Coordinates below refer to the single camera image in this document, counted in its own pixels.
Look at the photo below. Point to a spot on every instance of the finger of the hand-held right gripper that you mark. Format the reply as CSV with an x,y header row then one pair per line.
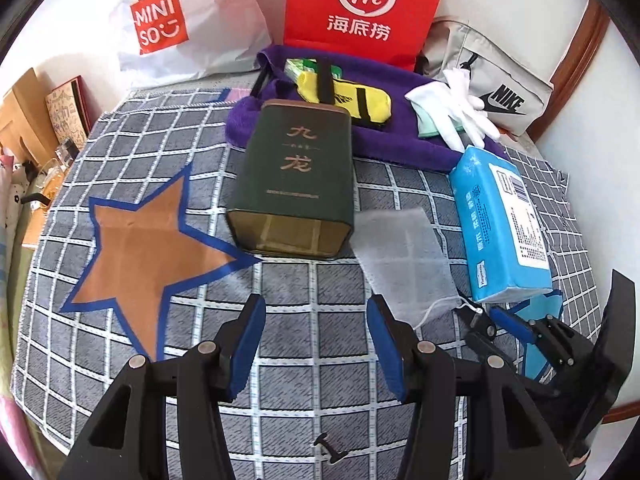
x,y
475,322
515,327

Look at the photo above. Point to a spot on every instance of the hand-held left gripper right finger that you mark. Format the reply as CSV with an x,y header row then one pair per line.
x,y
387,355

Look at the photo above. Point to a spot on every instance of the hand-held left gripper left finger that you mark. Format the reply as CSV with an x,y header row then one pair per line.
x,y
247,355

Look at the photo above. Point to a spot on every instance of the white gloves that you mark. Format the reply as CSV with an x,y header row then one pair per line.
x,y
465,105

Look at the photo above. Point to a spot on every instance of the yellow sock with black stripes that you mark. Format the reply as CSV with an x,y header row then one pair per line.
x,y
370,102

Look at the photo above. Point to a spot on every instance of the green wet wipe packet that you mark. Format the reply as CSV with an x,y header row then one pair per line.
x,y
312,64

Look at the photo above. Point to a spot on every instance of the grey checked blanket with stars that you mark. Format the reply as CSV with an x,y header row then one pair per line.
x,y
300,310

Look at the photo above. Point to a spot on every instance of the blue tissue pack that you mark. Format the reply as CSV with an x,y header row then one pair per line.
x,y
500,230

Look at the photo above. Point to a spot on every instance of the dark green tin box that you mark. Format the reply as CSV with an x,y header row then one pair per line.
x,y
295,175

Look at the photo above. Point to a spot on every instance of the purple towel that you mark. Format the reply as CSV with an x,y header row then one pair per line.
x,y
385,145

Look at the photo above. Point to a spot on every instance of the grey fabric pouch bag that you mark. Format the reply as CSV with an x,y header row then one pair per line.
x,y
500,80

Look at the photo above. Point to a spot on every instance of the wooden nightstand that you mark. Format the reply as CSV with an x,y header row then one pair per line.
x,y
40,210

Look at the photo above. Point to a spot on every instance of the floral quilt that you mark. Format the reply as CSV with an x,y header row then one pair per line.
x,y
7,185

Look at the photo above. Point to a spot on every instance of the patterned hardcover book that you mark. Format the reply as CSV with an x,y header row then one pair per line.
x,y
67,110

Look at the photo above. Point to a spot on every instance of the wooden headboard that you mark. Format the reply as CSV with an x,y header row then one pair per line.
x,y
25,110

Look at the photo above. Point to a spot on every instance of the red paper bag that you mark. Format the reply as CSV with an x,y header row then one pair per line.
x,y
360,10

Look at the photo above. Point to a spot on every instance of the white plastic shopping bag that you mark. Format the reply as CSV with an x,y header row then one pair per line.
x,y
200,25

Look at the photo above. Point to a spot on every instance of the brown wooden frame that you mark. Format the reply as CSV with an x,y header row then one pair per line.
x,y
582,55

